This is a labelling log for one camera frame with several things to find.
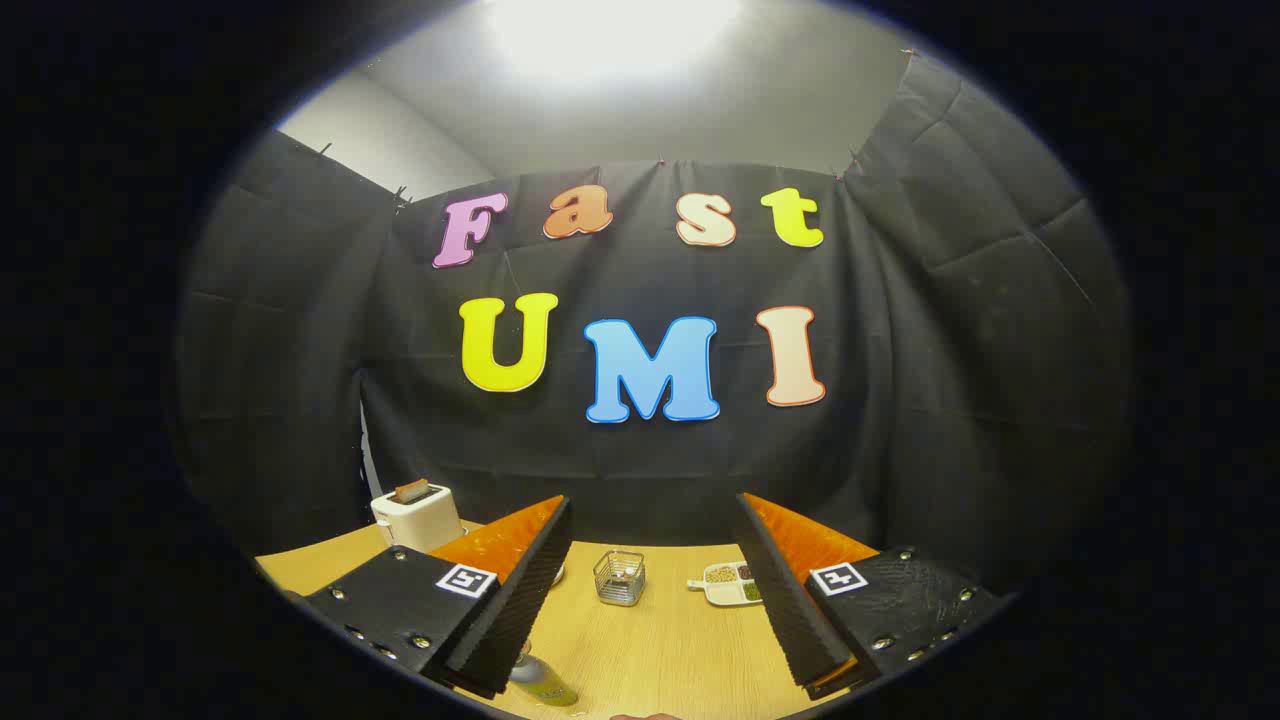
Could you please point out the white toaster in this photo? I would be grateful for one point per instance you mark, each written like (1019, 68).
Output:
(415, 520)

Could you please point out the wooden table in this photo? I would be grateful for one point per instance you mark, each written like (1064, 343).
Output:
(660, 650)

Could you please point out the small white bowl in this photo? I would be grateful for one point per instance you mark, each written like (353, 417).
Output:
(557, 576)

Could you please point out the white divided dish with grains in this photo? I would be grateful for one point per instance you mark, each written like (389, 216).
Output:
(725, 582)

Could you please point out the toast slice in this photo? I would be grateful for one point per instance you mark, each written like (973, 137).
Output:
(412, 490)

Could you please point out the silver green juice bottle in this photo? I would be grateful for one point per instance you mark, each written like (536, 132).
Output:
(548, 686)

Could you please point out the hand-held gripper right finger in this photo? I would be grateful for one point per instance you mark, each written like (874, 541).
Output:
(785, 600)

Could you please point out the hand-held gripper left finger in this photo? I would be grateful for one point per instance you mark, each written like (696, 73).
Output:
(520, 590)

